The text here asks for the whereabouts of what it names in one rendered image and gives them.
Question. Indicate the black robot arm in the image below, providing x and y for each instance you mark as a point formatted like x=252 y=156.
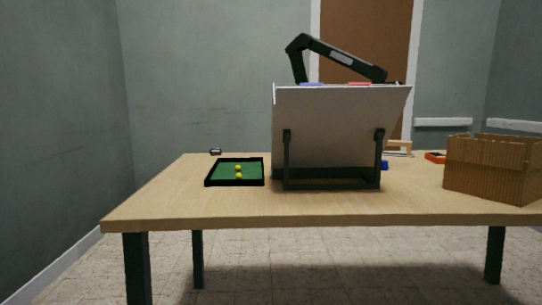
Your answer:
x=294 y=50

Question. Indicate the green tray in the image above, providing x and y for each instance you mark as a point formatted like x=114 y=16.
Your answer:
x=223 y=172

